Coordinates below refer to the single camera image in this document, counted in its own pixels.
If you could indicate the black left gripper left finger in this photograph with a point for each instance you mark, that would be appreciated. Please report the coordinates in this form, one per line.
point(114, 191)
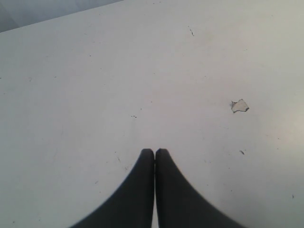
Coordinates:
point(131, 205)

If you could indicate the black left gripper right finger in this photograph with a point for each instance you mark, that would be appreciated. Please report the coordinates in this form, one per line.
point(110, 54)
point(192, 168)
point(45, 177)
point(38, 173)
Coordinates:
point(178, 204)

